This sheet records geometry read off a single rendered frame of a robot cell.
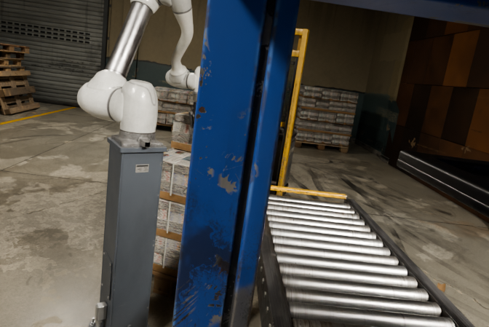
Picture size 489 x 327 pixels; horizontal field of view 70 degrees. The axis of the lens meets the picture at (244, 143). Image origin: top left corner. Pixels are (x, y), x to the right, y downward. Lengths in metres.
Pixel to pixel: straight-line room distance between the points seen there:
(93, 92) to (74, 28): 8.01
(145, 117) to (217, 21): 1.26
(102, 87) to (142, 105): 0.22
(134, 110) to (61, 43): 8.28
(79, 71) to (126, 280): 8.14
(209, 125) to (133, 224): 1.39
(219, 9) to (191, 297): 0.28
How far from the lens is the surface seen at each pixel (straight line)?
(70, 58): 9.73
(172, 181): 2.04
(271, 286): 1.06
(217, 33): 0.32
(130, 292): 1.87
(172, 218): 2.11
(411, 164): 0.35
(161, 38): 9.13
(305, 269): 1.19
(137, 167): 1.59
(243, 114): 0.32
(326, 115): 7.57
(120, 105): 1.59
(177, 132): 2.30
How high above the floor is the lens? 1.37
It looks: 11 degrees down
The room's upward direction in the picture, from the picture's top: 8 degrees clockwise
